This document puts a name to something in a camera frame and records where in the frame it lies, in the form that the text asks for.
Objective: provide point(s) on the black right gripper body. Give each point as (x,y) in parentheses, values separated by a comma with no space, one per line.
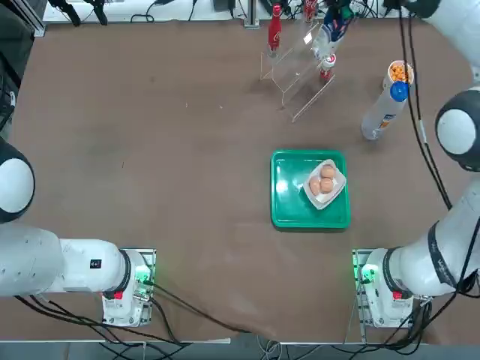
(339,3)

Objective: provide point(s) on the blue white milk carton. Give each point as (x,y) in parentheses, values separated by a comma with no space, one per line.
(333,30)

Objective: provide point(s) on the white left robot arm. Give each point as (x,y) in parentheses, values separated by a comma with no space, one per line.
(75,266)

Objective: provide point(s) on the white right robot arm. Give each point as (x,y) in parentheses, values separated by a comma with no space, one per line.
(412,270)

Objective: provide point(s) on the clear acrylic display stand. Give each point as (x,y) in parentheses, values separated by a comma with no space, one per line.
(296,86)

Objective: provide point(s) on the black stand leg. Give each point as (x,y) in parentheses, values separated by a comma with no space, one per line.
(71,13)
(99,11)

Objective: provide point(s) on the red cola can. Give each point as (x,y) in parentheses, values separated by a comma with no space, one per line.
(310,10)

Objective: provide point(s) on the red yogurt bottle white cap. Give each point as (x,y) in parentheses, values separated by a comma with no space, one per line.
(328,63)

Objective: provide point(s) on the red cola bottle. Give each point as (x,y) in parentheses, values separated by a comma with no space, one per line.
(274,33)

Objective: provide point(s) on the white cup of popcorn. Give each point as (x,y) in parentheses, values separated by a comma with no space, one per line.
(398,72)

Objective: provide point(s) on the clear bottle with blue cap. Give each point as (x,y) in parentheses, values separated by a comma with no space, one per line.
(382,112)

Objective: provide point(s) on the brown egg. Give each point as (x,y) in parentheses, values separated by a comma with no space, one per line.
(315,186)
(327,185)
(327,172)

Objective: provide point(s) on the white egg holder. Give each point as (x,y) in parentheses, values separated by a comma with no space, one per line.
(322,200)

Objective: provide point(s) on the green plastic tray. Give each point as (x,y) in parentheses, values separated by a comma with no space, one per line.
(288,202)

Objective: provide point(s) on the aluminium profile post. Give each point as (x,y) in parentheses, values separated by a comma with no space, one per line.
(252,15)

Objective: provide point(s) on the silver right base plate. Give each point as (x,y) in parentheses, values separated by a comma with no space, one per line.
(358,262)

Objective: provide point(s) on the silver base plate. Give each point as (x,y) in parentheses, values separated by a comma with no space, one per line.
(150,258)
(358,262)

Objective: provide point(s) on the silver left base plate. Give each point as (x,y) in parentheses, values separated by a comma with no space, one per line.
(150,258)

